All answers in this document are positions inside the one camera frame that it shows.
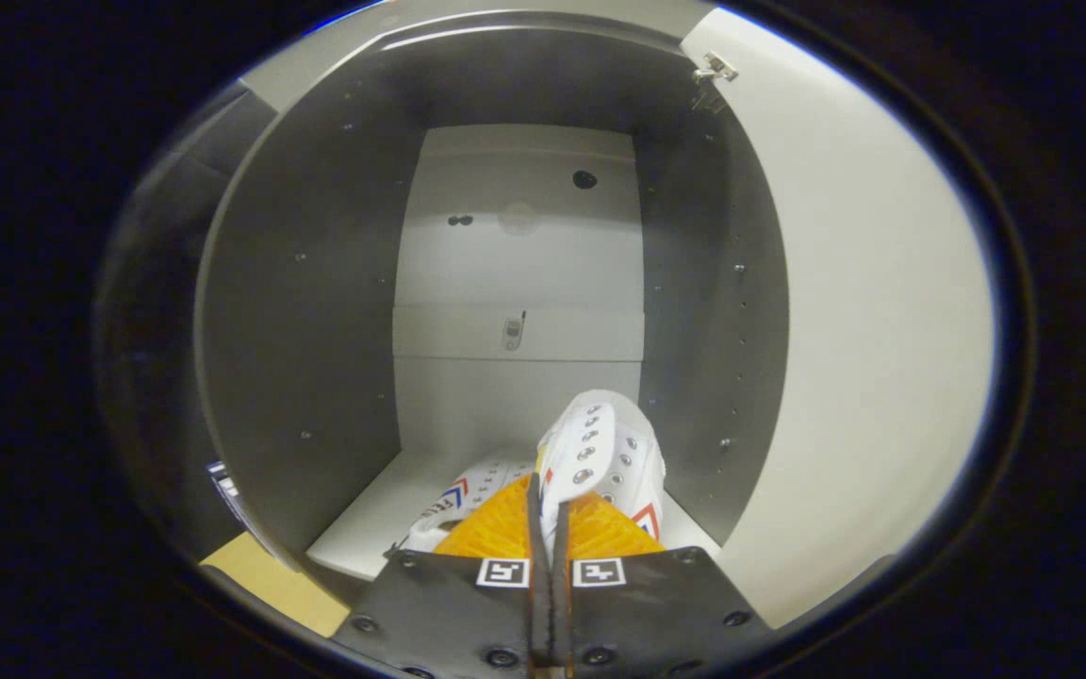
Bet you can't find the metal door hinge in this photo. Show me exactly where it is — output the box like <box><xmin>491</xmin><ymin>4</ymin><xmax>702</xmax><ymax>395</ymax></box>
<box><xmin>692</xmin><ymin>52</ymin><xmax>740</xmax><ymax>114</ymax></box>

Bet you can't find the white shoe with eyelets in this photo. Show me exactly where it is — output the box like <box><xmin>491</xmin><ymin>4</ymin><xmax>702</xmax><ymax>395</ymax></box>
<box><xmin>383</xmin><ymin>459</ymin><xmax>536</xmax><ymax>557</ymax></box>
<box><xmin>535</xmin><ymin>389</ymin><xmax>666</xmax><ymax>557</ymax></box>

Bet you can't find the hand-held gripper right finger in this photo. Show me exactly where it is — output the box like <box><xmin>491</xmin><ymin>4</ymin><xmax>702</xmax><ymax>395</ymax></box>
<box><xmin>552</xmin><ymin>490</ymin><xmax>775</xmax><ymax>679</ymax></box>

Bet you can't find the black backdrop cloth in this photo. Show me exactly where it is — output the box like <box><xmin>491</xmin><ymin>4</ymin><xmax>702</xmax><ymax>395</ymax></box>
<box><xmin>95</xmin><ymin>80</ymin><xmax>280</xmax><ymax>557</ymax></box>

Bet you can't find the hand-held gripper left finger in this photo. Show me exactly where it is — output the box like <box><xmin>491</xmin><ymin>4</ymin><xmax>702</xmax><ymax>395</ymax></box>
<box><xmin>331</xmin><ymin>472</ymin><xmax>544</xmax><ymax>679</ymax></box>

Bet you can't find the grey shoe cabinet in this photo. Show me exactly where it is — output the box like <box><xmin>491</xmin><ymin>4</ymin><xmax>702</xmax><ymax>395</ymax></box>
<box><xmin>194</xmin><ymin>9</ymin><xmax>791</xmax><ymax>604</ymax></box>

